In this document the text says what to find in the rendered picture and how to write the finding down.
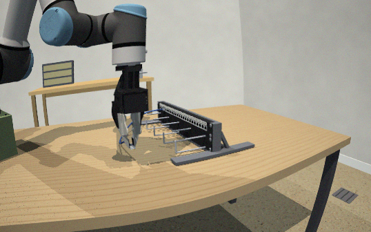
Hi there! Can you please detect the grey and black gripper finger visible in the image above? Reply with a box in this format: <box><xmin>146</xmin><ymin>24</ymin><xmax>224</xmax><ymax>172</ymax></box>
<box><xmin>130</xmin><ymin>112</ymin><xmax>145</xmax><ymax>147</ymax></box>
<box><xmin>112</xmin><ymin>101</ymin><xmax>130</xmax><ymax>148</ymax></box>

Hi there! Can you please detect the black network patch panel rack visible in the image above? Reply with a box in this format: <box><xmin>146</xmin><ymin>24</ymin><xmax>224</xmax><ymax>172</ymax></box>
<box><xmin>141</xmin><ymin>101</ymin><xmax>254</xmax><ymax>166</ymax></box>

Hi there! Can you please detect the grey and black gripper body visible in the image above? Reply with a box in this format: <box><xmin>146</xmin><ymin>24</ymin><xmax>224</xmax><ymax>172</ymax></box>
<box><xmin>114</xmin><ymin>64</ymin><xmax>149</xmax><ymax>114</ymax></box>

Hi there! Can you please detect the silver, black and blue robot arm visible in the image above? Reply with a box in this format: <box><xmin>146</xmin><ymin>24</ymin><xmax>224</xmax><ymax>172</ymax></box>
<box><xmin>0</xmin><ymin>0</ymin><xmax>148</xmax><ymax>84</ymax></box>

